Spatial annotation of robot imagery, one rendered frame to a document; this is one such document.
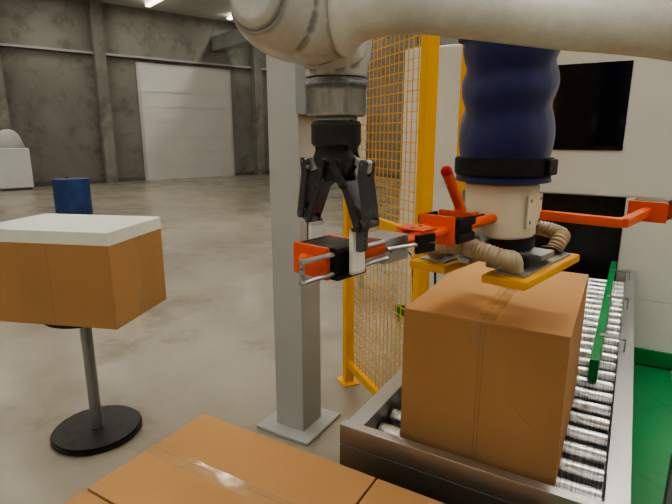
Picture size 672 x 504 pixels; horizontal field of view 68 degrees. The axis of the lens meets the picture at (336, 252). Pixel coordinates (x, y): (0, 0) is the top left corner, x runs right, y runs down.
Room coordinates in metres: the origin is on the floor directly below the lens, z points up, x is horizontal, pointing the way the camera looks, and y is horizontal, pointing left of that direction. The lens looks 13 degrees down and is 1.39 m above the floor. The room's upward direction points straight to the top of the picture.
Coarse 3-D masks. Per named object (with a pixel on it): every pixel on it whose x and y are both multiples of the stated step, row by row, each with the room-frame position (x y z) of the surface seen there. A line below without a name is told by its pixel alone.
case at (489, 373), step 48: (432, 288) 1.41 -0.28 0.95; (480, 288) 1.41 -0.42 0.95; (576, 288) 1.41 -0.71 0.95; (432, 336) 1.20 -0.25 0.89; (480, 336) 1.14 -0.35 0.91; (528, 336) 1.09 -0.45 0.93; (576, 336) 1.25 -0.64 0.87; (432, 384) 1.20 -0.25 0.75; (480, 384) 1.14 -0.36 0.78; (528, 384) 1.09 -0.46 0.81; (432, 432) 1.20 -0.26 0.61; (480, 432) 1.14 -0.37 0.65; (528, 432) 1.08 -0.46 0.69
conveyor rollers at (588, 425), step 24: (600, 288) 2.72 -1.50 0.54; (600, 360) 1.77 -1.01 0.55; (576, 384) 1.63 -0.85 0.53; (600, 384) 1.60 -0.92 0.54; (576, 408) 1.46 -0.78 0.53; (600, 408) 1.44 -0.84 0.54; (576, 432) 1.31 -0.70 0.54; (600, 432) 1.35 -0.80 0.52; (576, 456) 1.22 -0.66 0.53; (600, 456) 1.19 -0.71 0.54; (576, 480) 1.14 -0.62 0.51; (600, 480) 1.11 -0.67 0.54
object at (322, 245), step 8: (304, 240) 0.78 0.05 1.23; (312, 240) 0.78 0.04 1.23; (320, 240) 0.78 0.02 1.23; (328, 240) 0.78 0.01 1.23; (336, 240) 0.78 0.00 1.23; (344, 240) 0.78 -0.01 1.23; (296, 248) 0.77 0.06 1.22; (304, 248) 0.75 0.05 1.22; (312, 248) 0.74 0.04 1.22; (320, 248) 0.73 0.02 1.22; (328, 248) 0.72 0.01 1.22; (296, 256) 0.77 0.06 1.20; (296, 264) 0.77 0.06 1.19; (328, 264) 0.72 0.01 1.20; (296, 272) 0.77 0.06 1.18; (312, 272) 0.74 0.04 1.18; (320, 272) 0.73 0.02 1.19; (328, 272) 0.72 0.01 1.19
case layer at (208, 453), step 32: (160, 448) 1.23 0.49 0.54; (192, 448) 1.23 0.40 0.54; (224, 448) 1.23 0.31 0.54; (256, 448) 1.23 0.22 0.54; (288, 448) 1.23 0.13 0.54; (128, 480) 1.10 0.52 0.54; (160, 480) 1.10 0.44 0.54; (192, 480) 1.10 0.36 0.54; (224, 480) 1.10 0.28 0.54; (256, 480) 1.10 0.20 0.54; (288, 480) 1.10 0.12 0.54; (320, 480) 1.10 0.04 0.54; (352, 480) 1.10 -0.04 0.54
